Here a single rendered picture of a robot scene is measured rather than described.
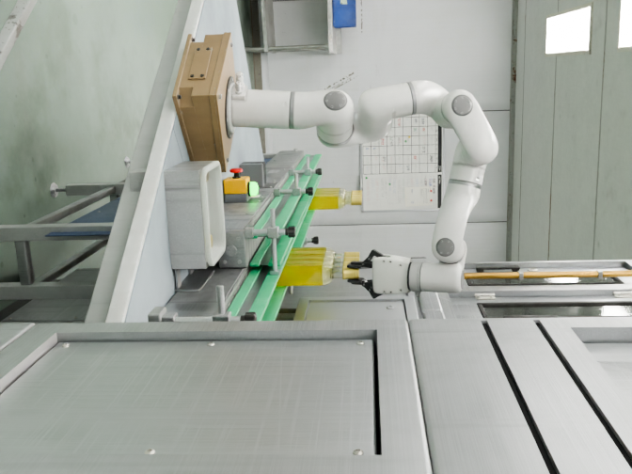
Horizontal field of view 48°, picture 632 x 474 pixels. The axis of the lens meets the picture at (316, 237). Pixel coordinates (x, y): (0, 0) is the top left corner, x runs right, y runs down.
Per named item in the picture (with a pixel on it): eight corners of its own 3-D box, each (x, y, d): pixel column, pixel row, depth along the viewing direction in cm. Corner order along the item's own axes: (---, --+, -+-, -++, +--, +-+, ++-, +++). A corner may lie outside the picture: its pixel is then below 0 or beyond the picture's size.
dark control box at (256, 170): (239, 187, 242) (263, 187, 241) (237, 165, 240) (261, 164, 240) (243, 183, 250) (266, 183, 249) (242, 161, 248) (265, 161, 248)
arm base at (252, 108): (223, 86, 169) (288, 89, 169) (230, 62, 179) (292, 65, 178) (228, 142, 179) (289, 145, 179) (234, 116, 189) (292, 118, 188)
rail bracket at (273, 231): (246, 276, 177) (296, 275, 176) (243, 210, 173) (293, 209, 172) (248, 273, 180) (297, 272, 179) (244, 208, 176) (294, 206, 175)
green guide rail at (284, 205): (247, 239, 180) (278, 238, 179) (247, 234, 179) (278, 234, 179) (306, 156, 350) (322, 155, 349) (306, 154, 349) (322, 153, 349)
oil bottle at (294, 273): (254, 287, 191) (333, 286, 189) (253, 266, 190) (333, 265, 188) (257, 281, 196) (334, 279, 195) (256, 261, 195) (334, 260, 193)
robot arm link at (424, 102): (411, 76, 174) (467, 67, 175) (400, 86, 187) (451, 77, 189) (420, 132, 174) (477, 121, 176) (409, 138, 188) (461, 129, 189)
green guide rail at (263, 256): (249, 266, 181) (280, 266, 181) (249, 262, 181) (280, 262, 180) (306, 171, 351) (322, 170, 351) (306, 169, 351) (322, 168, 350)
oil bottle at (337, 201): (293, 210, 296) (361, 209, 293) (293, 197, 294) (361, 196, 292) (295, 208, 301) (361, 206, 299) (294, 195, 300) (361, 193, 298)
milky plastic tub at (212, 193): (173, 270, 159) (212, 269, 158) (165, 170, 153) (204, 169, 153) (192, 250, 175) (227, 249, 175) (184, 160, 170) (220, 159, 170)
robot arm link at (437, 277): (464, 233, 178) (469, 236, 187) (421, 232, 182) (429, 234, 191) (460, 293, 177) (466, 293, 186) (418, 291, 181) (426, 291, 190)
